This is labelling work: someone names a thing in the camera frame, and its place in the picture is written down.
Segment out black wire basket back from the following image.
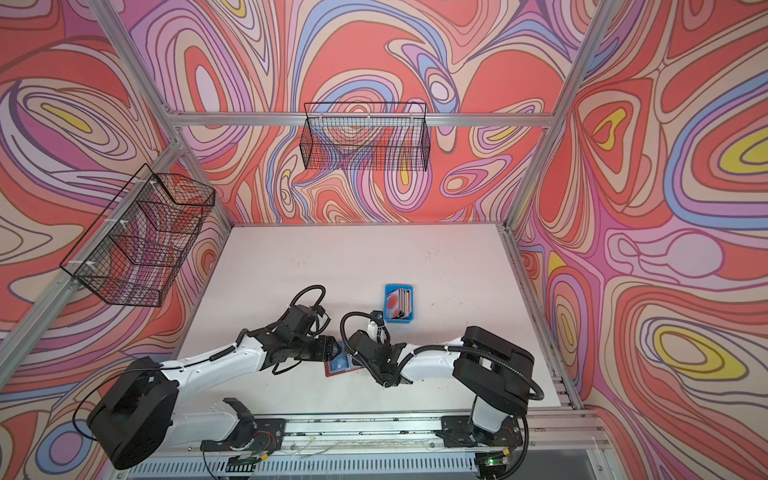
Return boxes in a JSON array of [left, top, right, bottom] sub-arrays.
[[299, 100, 431, 172]]

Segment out blue credit card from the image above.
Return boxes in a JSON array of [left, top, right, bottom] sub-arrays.
[[327, 353, 349, 376]]

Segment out blue plastic card tray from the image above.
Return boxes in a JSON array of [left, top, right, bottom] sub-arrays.
[[384, 284, 414, 324]]

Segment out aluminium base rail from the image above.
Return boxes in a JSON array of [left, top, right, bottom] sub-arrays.
[[111, 410, 623, 479]]

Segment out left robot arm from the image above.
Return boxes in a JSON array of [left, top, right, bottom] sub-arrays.
[[71, 284, 340, 470]]

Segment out red leather card holder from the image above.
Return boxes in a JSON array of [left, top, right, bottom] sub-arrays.
[[324, 340, 361, 377]]

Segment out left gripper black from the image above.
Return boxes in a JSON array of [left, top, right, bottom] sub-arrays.
[[291, 335, 346, 362]]

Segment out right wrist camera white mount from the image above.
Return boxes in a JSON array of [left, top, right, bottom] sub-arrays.
[[367, 310, 386, 344]]

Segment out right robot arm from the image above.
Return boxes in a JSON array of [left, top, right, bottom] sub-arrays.
[[340, 311, 545, 450]]

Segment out black wire basket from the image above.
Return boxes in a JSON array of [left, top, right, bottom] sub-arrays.
[[59, 164, 216, 307], [299, 100, 431, 172]]

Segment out aluminium cage frame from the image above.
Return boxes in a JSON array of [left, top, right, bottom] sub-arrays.
[[1, 1, 624, 387]]

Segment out black wire basket left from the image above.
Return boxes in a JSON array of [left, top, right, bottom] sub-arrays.
[[59, 164, 216, 307]]

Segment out stack of credit cards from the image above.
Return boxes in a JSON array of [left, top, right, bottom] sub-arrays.
[[386, 288, 412, 320]]

